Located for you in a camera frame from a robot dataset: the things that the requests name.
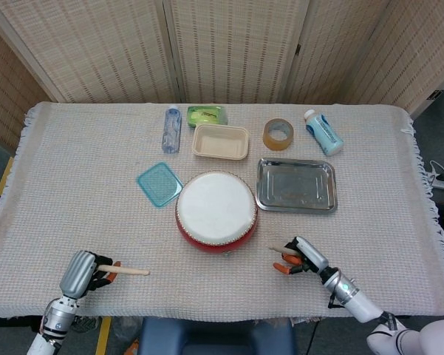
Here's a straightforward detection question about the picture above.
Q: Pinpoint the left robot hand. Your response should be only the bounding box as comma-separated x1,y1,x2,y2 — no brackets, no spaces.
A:
58,250,122,300

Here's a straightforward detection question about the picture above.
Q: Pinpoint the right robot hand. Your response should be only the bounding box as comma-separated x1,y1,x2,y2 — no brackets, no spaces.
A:
272,236,329,277

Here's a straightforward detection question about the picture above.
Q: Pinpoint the wooden drumstick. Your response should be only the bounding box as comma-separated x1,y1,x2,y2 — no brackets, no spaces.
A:
267,244,300,257
98,263,151,277

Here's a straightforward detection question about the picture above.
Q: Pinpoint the red drum with white skin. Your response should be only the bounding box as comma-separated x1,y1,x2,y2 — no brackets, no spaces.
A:
174,170,260,256

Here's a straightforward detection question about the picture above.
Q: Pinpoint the dark sneaker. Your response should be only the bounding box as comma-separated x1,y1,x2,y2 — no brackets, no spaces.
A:
72,316,101,334

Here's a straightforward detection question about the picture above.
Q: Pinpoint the stainless steel tray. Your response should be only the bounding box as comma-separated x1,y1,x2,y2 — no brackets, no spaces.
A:
255,158,338,214

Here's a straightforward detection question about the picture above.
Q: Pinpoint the beige woven tablecloth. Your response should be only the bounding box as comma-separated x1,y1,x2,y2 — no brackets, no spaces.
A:
0,101,444,321

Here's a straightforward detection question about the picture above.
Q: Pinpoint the brown packing tape roll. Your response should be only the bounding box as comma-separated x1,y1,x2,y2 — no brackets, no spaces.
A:
262,118,295,152

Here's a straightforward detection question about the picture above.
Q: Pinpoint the light blue white bottle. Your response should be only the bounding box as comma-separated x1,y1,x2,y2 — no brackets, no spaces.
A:
304,109,345,157

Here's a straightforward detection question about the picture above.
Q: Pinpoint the teal plastic lid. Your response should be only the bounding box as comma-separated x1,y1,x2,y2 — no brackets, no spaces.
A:
135,161,184,209

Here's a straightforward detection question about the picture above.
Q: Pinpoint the dark blue padded seat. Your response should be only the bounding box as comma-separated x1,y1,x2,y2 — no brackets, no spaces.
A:
137,317,297,355

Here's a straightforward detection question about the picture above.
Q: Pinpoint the beige food container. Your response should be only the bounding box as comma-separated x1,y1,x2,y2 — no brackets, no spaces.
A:
191,124,250,161

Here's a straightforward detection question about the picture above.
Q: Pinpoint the white power strip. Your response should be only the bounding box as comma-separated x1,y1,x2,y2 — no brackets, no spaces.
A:
430,160,444,191

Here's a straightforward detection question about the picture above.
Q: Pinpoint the clear plastic water bottle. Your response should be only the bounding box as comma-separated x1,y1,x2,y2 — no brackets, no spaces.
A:
161,105,181,155

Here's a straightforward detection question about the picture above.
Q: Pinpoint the green soap box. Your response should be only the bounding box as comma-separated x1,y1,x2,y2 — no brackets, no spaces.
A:
186,105,230,129

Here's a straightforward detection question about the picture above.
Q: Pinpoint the woven folding screen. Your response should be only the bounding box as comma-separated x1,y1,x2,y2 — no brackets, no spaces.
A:
0,0,444,152

